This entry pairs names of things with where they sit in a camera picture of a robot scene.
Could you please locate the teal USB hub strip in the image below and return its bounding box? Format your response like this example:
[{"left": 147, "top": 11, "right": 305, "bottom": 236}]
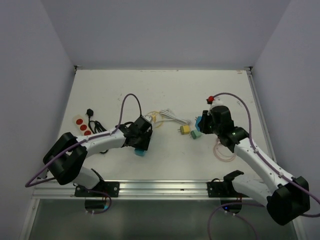
[{"left": 134, "top": 148, "right": 146, "bottom": 157}]

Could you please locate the blue charger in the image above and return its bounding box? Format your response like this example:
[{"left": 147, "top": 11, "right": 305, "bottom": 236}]
[{"left": 195, "top": 116, "right": 202, "bottom": 132}]

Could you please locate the green USB charger plug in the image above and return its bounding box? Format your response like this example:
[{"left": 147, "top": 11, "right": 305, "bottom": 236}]
[{"left": 190, "top": 129, "right": 202, "bottom": 140}]

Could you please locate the yellow USB charger plug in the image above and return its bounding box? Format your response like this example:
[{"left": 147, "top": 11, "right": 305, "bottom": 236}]
[{"left": 178, "top": 125, "right": 191, "bottom": 135}]

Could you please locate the black power strip cord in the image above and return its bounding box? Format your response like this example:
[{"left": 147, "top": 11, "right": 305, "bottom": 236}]
[{"left": 85, "top": 108, "right": 111, "bottom": 154}]

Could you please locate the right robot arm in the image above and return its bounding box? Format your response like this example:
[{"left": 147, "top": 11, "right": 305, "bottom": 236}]
[{"left": 197, "top": 105, "right": 310, "bottom": 226}]

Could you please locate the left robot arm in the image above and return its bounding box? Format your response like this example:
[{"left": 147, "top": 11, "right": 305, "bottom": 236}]
[{"left": 43, "top": 115, "right": 153, "bottom": 197}]

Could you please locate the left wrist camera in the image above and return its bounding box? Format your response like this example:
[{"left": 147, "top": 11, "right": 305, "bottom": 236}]
[{"left": 142, "top": 115, "right": 153, "bottom": 124}]

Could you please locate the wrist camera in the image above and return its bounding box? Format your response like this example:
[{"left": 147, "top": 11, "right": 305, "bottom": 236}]
[
  {"left": 206, "top": 96, "right": 224, "bottom": 110},
  {"left": 142, "top": 115, "right": 153, "bottom": 124}
]

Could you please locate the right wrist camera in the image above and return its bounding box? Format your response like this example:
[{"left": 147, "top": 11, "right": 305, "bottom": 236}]
[{"left": 206, "top": 96, "right": 224, "bottom": 110}]

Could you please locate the yellow thin cable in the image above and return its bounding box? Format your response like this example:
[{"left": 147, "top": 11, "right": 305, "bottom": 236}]
[{"left": 146, "top": 111, "right": 166, "bottom": 130}]

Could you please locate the white bundled cable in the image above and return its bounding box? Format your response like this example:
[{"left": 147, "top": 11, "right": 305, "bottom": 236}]
[{"left": 159, "top": 108, "right": 194, "bottom": 126}]

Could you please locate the aluminium front rail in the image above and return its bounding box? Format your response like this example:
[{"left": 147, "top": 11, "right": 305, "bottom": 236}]
[{"left": 31, "top": 180, "right": 221, "bottom": 200}]

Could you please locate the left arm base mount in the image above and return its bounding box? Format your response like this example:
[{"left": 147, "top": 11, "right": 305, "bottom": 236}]
[{"left": 74, "top": 181, "right": 120, "bottom": 198}]

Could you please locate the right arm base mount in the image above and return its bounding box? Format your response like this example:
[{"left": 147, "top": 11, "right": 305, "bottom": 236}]
[{"left": 206, "top": 178, "right": 241, "bottom": 198}]

